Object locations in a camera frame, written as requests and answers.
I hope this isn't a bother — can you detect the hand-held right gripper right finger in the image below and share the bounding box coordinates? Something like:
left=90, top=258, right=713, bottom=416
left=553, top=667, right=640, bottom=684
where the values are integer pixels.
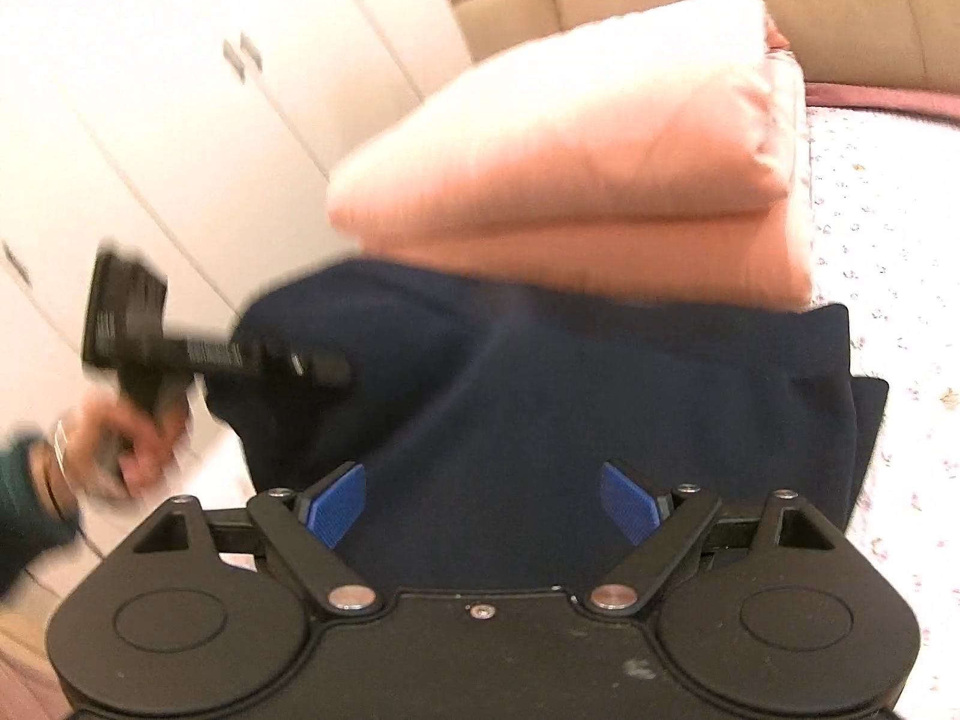
left=587, top=460, right=838, bottom=615

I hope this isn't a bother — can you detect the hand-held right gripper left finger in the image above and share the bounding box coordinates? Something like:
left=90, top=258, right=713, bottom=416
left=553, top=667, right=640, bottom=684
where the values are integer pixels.
left=133, top=463, right=380, bottom=615

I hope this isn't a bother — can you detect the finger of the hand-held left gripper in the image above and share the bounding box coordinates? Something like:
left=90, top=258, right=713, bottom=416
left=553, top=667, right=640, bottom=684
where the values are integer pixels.
left=189, top=334, right=353, bottom=392

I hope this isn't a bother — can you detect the navy hoodie with white stripes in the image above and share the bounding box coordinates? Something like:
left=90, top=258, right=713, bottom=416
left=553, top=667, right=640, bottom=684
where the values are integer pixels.
left=205, top=258, right=890, bottom=595

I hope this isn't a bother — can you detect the person's left forearm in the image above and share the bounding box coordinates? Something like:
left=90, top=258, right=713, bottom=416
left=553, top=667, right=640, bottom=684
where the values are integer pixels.
left=0, top=431, right=82, bottom=597

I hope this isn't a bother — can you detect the person's left hand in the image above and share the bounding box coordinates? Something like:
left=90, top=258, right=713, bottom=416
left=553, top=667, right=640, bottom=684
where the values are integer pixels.
left=54, top=388, right=191, bottom=502

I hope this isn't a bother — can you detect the white wardrobe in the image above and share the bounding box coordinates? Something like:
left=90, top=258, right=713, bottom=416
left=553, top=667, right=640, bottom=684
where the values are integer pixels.
left=0, top=0, right=475, bottom=605

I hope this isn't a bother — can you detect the pink folded duvet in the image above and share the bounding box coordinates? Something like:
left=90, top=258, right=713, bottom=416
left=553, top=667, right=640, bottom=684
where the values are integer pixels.
left=325, top=0, right=816, bottom=314

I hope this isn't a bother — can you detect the floral quilted bedspread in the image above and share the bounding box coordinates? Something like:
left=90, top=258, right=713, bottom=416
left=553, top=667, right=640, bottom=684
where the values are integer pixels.
left=171, top=100, right=960, bottom=580

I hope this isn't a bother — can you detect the mauve bed frame edge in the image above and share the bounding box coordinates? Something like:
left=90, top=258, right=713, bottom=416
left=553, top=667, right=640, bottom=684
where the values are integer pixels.
left=802, top=81, right=960, bottom=121

